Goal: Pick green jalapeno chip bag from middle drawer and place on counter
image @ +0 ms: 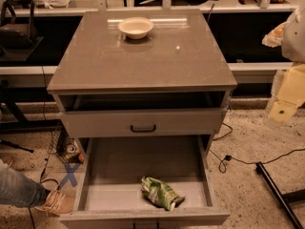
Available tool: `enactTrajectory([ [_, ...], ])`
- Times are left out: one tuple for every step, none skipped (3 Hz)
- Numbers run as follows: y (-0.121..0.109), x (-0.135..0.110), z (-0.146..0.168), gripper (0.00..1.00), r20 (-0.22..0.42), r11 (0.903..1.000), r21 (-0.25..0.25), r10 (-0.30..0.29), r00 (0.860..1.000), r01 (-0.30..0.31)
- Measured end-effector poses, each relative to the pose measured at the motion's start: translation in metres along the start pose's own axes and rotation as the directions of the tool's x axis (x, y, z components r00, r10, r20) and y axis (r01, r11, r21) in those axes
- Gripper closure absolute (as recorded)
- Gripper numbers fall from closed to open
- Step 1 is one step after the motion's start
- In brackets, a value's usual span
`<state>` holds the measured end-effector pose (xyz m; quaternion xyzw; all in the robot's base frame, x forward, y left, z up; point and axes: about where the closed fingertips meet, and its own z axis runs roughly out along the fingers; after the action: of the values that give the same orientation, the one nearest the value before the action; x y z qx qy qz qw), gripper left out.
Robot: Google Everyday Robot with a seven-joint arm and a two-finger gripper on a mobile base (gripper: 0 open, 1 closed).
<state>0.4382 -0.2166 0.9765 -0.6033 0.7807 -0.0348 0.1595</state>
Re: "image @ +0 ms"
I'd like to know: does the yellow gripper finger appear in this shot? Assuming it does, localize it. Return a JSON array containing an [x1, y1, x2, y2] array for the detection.
[[262, 22, 285, 48], [267, 64, 305, 122]]

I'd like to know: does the green jalapeno chip bag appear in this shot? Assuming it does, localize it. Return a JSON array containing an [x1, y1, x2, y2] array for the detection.
[[141, 177, 185, 211]]

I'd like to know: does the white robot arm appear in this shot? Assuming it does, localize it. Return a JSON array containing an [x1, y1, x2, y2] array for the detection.
[[262, 6, 305, 122]]

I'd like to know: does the grey drawer cabinet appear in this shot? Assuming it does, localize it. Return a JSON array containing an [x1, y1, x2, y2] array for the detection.
[[48, 10, 236, 151]]

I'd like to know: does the open grey middle drawer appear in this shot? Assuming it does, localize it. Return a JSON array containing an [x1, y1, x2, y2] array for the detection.
[[60, 135, 229, 229]]

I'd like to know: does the black metal stand leg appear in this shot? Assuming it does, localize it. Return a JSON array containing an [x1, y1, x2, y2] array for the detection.
[[255, 162, 305, 229]]

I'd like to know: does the white paper bowl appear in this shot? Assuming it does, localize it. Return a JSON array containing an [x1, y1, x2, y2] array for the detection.
[[118, 17, 153, 40]]

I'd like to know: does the soda can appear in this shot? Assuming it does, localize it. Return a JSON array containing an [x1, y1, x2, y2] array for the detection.
[[66, 144, 77, 154]]

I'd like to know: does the blue tape cross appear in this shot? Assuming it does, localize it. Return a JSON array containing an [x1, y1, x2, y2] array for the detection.
[[58, 163, 80, 189]]

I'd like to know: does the black chair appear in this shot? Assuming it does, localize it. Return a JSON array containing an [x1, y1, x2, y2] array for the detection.
[[0, 0, 43, 62]]

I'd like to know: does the tan sneaker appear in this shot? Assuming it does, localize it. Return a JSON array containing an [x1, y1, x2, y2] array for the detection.
[[36, 190, 75, 215]]

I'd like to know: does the blue jeans leg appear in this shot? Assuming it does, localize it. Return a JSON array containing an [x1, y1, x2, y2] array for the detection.
[[0, 160, 48, 208]]

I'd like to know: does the black power cable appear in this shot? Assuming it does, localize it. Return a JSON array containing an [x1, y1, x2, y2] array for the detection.
[[209, 121, 305, 174]]

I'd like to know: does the grey upper drawer black handle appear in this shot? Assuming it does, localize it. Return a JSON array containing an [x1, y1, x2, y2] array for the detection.
[[60, 108, 226, 138]]

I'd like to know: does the black wire basket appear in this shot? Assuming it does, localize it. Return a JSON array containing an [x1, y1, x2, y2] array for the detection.
[[49, 122, 84, 164]]

